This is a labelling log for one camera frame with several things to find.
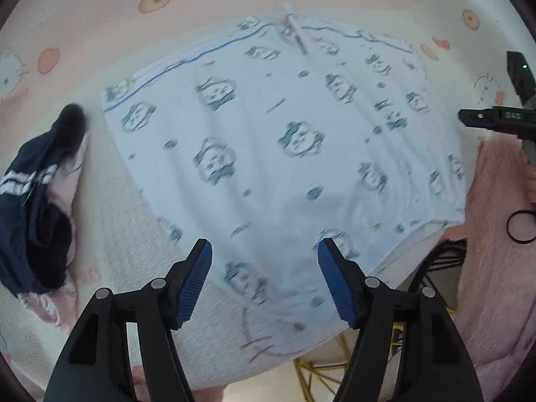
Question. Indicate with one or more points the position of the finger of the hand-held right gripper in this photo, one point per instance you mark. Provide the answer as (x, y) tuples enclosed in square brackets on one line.
[(477, 119)]

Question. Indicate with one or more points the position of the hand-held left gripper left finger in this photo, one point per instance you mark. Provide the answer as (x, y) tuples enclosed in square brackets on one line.
[(194, 284)]

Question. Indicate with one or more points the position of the white cartoon print pajama pants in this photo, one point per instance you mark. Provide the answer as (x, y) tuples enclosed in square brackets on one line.
[(272, 155)]

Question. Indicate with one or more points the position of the pink cream cat print blanket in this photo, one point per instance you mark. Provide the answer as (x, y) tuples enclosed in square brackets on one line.
[(104, 29)]

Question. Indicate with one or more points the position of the pink fluffy blanket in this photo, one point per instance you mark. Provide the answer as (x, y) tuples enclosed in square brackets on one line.
[(494, 301)]

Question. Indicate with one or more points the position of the navy garment with white stripes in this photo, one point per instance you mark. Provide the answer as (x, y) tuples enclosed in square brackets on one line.
[(37, 234)]

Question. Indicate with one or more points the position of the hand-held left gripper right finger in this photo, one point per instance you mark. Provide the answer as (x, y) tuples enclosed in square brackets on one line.
[(335, 284)]

